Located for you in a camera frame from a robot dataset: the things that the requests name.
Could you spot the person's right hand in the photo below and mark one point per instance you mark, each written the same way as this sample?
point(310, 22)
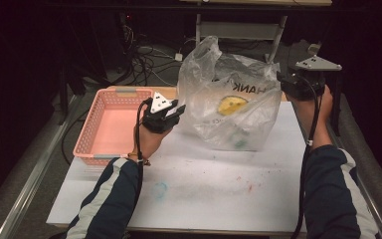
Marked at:
point(306, 113)

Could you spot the person's left hand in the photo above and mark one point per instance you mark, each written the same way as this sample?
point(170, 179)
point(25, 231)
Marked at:
point(151, 142)

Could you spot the white paper table sheet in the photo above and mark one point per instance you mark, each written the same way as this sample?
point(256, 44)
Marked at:
point(212, 192)

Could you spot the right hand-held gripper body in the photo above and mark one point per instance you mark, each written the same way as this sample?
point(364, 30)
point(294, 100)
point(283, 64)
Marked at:
point(308, 83)

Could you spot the small beige box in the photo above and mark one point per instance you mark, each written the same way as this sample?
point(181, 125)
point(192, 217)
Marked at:
point(313, 48)

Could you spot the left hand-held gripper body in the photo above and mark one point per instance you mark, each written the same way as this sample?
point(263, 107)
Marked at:
point(157, 114)

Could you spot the clear plastic bag yellow smiley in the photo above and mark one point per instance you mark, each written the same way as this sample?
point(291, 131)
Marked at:
point(225, 99)

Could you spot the pink plastic basket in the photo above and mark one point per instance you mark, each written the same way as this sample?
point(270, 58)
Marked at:
point(112, 126)

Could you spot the white metal-framed table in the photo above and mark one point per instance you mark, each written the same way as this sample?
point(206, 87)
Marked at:
point(242, 28)

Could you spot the metal floor rail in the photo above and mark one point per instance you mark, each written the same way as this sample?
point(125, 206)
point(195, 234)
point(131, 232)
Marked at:
point(30, 186)
point(374, 205)

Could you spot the white power adapter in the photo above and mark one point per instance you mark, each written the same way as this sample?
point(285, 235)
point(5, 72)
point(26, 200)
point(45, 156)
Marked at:
point(178, 57)

